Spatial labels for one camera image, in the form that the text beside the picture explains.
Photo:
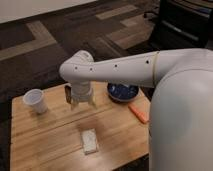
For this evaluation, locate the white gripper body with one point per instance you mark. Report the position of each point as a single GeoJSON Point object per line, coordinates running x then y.
{"type": "Point", "coordinates": [81, 92]}

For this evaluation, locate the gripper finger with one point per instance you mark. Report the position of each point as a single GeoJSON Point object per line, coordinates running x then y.
{"type": "Point", "coordinates": [92, 103]}
{"type": "Point", "coordinates": [74, 104]}

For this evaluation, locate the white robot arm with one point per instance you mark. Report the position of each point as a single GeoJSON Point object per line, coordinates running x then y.
{"type": "Point", "coordinates": [181, 109]}

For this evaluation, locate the dark blue ceramic bowl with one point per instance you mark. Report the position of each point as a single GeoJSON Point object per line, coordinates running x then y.
{"type": "Point", "coordinates": [122, 92]}

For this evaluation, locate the dark brown block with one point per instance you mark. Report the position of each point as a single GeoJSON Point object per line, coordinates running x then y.
{"type": "Point", "coordinates": [68, 93]}

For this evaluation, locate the white paper cup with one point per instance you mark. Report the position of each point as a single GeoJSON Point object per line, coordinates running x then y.
{"type": "Point", "coordinates": [35, 99]}

